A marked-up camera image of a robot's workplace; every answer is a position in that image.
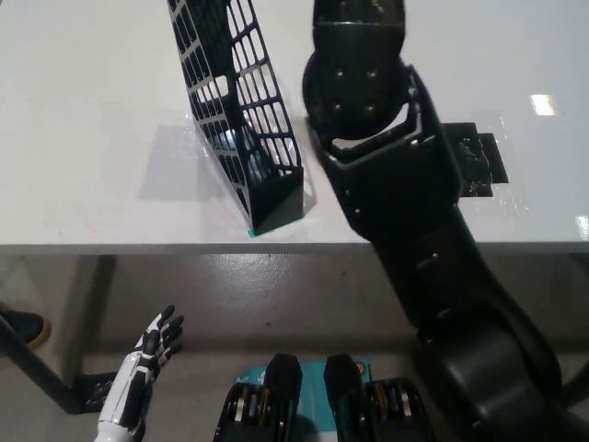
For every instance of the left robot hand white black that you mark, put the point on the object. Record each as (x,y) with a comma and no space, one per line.
(133,382)

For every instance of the black lattice file shelf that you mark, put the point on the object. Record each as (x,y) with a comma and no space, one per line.
(276,202)

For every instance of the black metal table leg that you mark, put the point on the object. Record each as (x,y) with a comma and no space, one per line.
(41,373)

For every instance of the black shoe tan sole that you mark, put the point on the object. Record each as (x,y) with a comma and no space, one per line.
(25,324)

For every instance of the teal tape strip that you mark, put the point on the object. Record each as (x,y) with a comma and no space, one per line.
(254,234)

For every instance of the black tape patch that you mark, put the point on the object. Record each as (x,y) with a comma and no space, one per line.
(488,166)

